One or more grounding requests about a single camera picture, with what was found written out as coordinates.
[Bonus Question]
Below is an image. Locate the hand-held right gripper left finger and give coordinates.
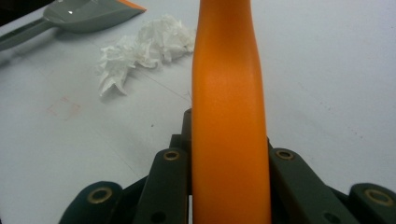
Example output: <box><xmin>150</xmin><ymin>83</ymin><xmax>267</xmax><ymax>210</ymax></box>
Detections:
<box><xmin>133</xmin><ymin>107</ymin><xmax>193</xmax><ymax>224</ymax></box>

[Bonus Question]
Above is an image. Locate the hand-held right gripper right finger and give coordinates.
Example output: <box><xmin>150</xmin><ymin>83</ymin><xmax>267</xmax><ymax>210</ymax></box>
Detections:
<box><xmin>266</xmin><ymin>138</ymin><xmax>361</xmax><ymax>224</ymax></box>

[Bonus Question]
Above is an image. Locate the white paper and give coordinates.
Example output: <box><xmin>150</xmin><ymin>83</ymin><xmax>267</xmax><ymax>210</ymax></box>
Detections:
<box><xmin>96</xmin><ymin>13</ymin><xmax>197</xmax><ymax>97</ymax></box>

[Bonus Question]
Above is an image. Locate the grey dustpan with orange edge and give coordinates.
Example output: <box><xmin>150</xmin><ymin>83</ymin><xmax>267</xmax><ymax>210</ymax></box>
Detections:
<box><xmin>0</xmin><ymin>0</ymin><xmax>148</xmax><ymax>52</ymax></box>

